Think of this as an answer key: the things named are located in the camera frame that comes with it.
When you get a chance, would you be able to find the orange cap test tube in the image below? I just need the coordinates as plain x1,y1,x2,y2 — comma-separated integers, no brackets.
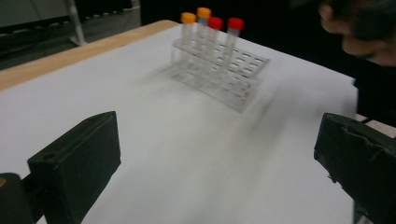
180,11,198,52
195,7,213,48

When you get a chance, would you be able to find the white table mat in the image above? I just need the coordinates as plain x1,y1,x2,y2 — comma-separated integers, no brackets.
0,22,359,224

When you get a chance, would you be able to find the clear acrylic test tube rack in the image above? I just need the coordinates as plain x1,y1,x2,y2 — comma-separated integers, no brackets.
167,38,270,114

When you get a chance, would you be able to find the red cap test tube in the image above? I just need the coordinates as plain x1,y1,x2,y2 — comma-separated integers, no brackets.
205,16,224,62
222,17,246,69

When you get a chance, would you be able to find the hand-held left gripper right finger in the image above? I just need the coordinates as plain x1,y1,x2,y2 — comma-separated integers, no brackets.
313,112,396,224

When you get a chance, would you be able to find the white metal stand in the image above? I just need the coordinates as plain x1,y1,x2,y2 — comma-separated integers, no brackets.
64,0,88,47

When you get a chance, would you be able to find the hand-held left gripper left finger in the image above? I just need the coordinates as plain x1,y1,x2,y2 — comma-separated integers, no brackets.
26,110,122,224

